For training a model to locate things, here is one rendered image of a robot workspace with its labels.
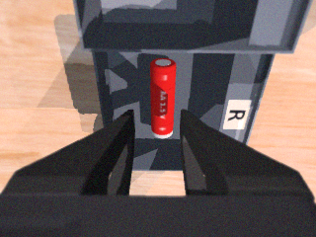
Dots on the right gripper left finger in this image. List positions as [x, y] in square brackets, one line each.
[85, 165]

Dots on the red aa battery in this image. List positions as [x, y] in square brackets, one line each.
[162, 95]

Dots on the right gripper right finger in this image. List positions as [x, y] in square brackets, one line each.
[230, 167]

